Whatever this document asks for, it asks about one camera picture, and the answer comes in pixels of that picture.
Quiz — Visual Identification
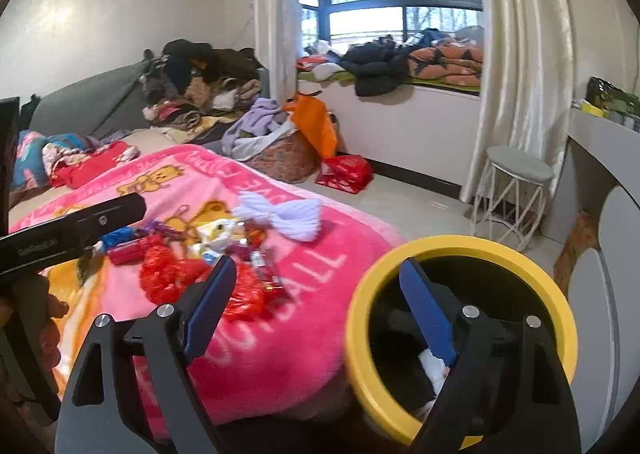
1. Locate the left cream curtain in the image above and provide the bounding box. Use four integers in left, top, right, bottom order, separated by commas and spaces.
253, 0, 302, 103

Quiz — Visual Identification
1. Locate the red package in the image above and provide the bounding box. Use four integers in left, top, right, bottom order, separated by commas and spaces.
106, 234, 164, 266

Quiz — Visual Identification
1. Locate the purple candy wrapper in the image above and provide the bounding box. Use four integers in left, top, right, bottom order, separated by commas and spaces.
142, 219, 184, 242

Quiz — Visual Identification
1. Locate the floral laundry basket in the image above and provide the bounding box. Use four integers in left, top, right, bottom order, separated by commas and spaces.
246, 131, 320, 184

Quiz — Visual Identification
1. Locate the red garment on bed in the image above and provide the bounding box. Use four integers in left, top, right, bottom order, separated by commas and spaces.
45, 140, 140, 190

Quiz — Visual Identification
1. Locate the person left hand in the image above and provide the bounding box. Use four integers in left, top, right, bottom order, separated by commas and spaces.
1, 274, 70, 372

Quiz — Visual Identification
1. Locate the white desk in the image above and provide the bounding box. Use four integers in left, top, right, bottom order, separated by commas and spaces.
542, 110, 639, 243

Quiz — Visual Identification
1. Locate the black jacket on sill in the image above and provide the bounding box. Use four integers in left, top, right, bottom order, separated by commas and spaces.
338, 41, 408, 98

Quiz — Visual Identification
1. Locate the orange black patterned quilt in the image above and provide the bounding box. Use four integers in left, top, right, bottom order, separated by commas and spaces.
407, 42, 484, 88

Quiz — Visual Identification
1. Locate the orange cardboard box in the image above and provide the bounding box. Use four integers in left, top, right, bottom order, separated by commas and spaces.
553, 210, 601, 296

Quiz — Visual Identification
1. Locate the white yarn bundle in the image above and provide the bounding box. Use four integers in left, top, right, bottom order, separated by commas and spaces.
231, 192, 322, 243

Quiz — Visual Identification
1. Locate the lavender garment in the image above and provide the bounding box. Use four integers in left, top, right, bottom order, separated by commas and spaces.
221, 98, 295, 162

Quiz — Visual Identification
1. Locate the yellow white snack bag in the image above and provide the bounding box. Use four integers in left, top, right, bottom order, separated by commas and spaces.
189, 218, 250, 262

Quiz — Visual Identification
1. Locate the blue patterned pillow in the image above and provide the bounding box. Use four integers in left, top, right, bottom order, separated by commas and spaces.
10, 130, 99, 192

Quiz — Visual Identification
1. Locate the orange cloth bag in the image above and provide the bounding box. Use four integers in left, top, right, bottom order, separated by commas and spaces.
282, 94, 338, 159

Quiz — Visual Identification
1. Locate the blue plastic bag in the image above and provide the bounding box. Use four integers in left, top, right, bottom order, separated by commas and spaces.
100, 226, 138, 250

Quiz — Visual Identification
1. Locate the pile of clothes on bed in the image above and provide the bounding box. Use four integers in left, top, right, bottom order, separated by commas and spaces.
139, 39, 264, 144

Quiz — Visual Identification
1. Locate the grey headboard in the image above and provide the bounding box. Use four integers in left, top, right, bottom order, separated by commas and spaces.
29, 62, 149, 139

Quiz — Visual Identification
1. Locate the white round chair back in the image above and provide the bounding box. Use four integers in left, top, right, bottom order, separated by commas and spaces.
566, 184, 640, 450

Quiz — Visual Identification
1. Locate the white plastic bag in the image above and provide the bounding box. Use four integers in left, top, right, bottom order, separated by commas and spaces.
416, 349, 449, 422

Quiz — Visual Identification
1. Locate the cream curtain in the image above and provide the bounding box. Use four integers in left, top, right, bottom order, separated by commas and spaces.
253, 0, 302, 103
460, 0, 575, 202

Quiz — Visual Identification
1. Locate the camouflage bag on desk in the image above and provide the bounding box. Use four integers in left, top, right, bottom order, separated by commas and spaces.
586, 77, 640, 116

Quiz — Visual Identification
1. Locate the red plastic bag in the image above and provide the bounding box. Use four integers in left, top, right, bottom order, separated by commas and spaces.
139, 245, 268, 322

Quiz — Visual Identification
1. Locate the yellow rimmed black trash bin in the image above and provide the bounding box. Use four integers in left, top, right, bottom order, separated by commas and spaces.
345, 235, 582, 453

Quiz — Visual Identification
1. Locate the red shopping bag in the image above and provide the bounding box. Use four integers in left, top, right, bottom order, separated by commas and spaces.
316, 155, 373, 194

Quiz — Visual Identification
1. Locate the white wire frame stool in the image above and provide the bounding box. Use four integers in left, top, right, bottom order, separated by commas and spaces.
471, 146, 553, 252

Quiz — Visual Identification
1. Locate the red snack wrapper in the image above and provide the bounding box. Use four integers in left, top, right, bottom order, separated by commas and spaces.
250, 249, 286, 300

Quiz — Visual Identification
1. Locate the right cream curtain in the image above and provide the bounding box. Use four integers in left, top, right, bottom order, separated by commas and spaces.
460, 0, 575, 202

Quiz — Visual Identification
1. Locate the pink teddy bear blanket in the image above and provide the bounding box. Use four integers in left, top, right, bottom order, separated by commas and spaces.
12, 145, 400, 425

